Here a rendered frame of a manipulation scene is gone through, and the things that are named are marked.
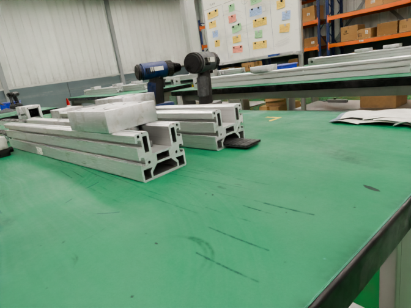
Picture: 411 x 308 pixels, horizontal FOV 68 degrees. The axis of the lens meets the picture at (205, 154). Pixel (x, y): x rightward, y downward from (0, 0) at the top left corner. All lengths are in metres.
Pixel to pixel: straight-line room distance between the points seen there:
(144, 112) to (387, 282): 0.64
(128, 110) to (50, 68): 12.11
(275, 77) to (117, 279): 2.05
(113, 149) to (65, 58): 12.27
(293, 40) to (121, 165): 3.23
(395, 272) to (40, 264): 0.68
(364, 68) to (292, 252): 1.72
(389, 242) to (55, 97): 12.42
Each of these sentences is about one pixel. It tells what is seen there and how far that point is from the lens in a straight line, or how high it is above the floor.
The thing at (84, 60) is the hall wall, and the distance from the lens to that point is 13.05.
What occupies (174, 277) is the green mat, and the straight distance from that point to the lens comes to 0.29.
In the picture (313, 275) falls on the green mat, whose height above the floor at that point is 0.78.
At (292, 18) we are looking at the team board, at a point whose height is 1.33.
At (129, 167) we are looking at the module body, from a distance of 0.55.
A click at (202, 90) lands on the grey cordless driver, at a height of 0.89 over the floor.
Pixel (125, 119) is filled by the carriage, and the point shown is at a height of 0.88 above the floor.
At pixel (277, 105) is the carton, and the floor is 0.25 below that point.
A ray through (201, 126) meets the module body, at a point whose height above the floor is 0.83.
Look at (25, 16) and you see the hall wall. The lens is 12.78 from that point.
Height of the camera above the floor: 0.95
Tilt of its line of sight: 16 degrees down
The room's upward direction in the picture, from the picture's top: 8 degrees counter-clockwise
